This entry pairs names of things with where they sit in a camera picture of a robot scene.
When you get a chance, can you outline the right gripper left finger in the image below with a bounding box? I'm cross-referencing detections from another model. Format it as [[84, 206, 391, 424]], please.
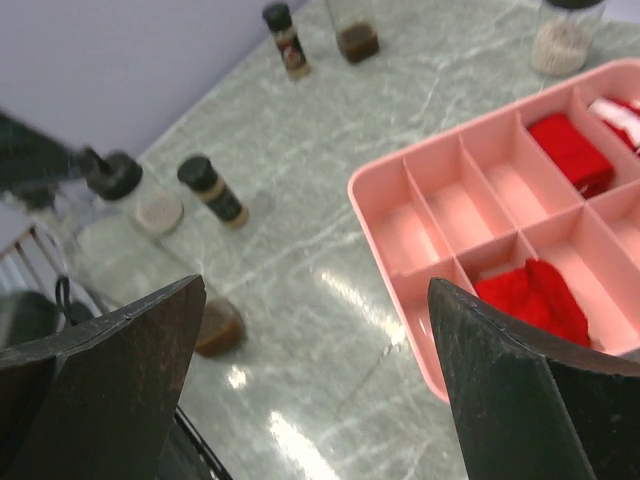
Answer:
[[1, 275, 206, 479]]

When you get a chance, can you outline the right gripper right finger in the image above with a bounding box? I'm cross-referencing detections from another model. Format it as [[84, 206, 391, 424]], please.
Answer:
[[427, 278, 639, 479]]

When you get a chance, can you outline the salt jar black lid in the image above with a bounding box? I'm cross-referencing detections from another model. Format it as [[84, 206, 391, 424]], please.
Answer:
[[530, 0, 607, 77], [82, 147, 186, 236]]

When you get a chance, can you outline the spice shaker black cap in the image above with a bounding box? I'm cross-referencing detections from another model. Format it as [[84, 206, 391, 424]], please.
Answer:
[[177, 155, 249, 229], [262, 2, 311, 81]]

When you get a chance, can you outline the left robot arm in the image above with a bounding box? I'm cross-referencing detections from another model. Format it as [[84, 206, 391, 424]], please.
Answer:
[[1, 110, 83, 203]]

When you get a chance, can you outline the red knitted cloth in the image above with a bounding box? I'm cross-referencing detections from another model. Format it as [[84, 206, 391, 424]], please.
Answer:
[[474, 258, 592, 348]]

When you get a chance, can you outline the red folded cloth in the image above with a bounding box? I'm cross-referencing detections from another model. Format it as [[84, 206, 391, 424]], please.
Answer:
[[528, 113, 615, 199]]

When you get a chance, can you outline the red white striped cloth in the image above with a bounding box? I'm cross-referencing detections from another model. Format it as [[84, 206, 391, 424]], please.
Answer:
[[588, 98, 639, 155]]

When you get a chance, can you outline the back left oil bottle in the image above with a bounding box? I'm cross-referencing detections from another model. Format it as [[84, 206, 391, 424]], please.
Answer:
[[325, 0, 380, 64]]

